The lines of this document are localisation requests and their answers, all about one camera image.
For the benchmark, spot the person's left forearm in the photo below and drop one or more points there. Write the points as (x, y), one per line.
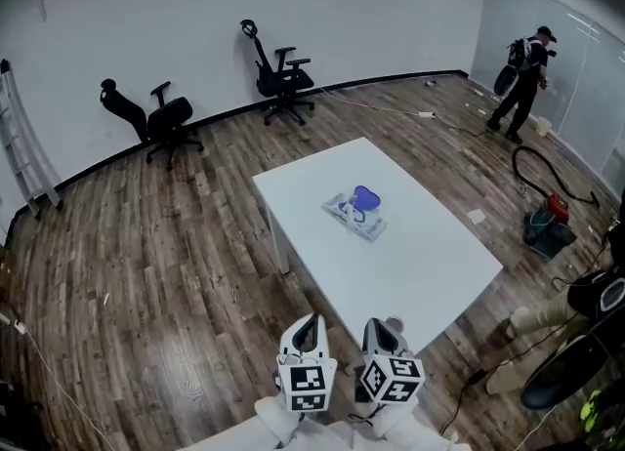
(273, 417)

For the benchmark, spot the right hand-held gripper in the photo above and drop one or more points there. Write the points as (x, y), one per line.
(393, 376)

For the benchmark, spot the upright black office chair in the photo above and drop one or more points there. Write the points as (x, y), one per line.
(283, 80)

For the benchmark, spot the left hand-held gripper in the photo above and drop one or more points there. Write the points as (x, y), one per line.
(307, 385)

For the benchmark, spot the reclined black office chair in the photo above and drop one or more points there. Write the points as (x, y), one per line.
(168, 114)

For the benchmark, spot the neon yellow item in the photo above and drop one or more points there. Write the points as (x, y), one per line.
(591, 407)

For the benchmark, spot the white table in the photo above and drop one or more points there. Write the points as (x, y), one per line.
(420, 268)

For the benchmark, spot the small white bucket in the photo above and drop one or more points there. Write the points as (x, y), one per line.
(544, 125)

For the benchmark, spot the white paper sheet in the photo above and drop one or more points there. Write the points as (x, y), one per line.
(476, 216)

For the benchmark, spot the aluminium ladder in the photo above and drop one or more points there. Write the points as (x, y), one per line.
(46, 171)

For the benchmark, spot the white power strip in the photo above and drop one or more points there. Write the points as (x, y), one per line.
(427, 114)

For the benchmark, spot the person's right forearm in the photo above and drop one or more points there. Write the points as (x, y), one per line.
(405, 427)

